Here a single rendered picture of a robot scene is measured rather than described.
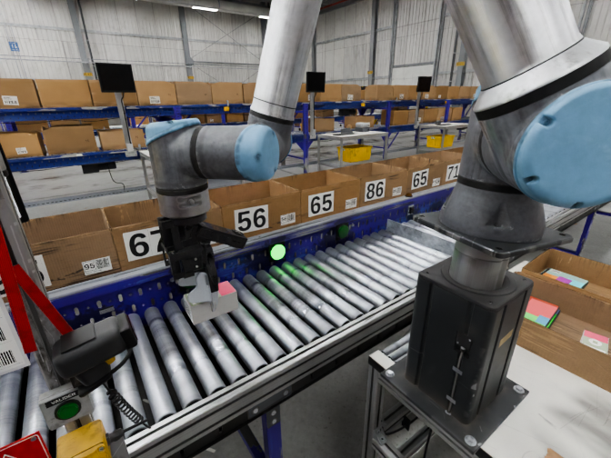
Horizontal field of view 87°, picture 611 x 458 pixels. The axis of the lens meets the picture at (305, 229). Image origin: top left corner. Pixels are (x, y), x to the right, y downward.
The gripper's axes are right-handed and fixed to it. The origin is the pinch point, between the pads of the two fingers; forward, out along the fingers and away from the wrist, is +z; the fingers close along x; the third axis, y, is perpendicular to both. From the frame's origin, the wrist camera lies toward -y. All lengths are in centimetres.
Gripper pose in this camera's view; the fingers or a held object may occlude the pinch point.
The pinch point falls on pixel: (211, 297)
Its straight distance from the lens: 74.4
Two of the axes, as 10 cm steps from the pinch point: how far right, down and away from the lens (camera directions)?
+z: 0.2, 9.3, 3.8
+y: -8.2, 2.3, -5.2
